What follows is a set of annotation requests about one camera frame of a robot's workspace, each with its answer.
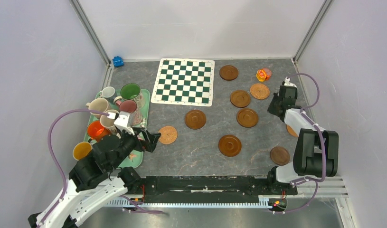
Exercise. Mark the dark walnut coaster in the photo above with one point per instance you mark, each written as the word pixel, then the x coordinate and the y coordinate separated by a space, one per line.
pixel 279 155

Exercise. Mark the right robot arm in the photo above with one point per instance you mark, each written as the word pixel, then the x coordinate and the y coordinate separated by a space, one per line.
pixel 316 155

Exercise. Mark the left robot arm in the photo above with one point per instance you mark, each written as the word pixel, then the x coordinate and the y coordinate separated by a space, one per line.
pixel 85 192

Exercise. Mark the brown wooden ridged coaster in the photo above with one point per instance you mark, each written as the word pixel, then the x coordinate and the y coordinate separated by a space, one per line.
pixel 240 98
pixel 229 145
pixel 247 117
pixel 195 119

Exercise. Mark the green floral tray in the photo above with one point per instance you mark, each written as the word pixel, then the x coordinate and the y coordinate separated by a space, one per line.
pixel 136 157

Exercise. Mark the orange pink toy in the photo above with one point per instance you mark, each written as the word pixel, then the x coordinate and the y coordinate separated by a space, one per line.
pixel 263 74

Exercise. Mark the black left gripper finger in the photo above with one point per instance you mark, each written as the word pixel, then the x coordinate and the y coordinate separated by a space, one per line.
pixel 150 137
pixel 148 146

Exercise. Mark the grey white mug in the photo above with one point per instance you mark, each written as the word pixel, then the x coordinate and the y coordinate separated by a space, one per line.
pixel 109 93

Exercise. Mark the pink ghost pattern mug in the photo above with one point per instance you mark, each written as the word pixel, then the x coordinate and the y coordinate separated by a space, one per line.
pixel 131 107

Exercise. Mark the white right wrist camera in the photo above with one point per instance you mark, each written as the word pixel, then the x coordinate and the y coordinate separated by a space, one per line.
pixel 287 82

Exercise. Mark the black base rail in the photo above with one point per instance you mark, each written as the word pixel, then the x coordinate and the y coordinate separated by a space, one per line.
pixel 206 189

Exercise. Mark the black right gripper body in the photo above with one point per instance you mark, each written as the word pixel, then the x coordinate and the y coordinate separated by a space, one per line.
pixel 278 105

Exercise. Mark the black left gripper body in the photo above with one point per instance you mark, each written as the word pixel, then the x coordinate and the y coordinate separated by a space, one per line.
pixel 129 142

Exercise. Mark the cream ceramic mug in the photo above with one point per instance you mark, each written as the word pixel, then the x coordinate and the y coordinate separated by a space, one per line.
pixel 108 124

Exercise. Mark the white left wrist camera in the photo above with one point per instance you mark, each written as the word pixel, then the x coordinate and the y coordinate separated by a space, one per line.
pixel 122 121

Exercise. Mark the yellow interior mug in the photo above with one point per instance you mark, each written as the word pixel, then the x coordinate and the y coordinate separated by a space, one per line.
pixel 81 150

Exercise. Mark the woven rattan coaster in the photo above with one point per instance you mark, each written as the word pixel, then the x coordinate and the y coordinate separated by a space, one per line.
pixel 259 91
pixel 168 135

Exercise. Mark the plain orange cork coaster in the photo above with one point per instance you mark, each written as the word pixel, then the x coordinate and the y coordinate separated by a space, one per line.
pixel 291 131

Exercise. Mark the beige mug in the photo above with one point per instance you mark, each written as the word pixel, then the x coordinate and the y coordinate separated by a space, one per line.
pixel 99 104

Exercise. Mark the green interior cartoon mug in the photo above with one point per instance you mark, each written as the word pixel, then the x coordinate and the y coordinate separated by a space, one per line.
pixel 133 91

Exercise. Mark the green white chessboard mat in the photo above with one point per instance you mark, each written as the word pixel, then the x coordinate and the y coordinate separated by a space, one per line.
pixel 184 81

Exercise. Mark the orange mug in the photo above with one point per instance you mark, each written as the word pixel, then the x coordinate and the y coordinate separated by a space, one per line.
pixel 95 131

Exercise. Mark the blue toy block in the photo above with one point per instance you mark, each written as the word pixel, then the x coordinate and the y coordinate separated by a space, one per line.
pixel 117 61

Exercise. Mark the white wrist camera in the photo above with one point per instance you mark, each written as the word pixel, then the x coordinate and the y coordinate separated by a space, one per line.
pixel 287 82
pixel 122 121

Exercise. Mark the brown wooden far coaster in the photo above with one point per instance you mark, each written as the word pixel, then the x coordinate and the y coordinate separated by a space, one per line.
pixel 228 72

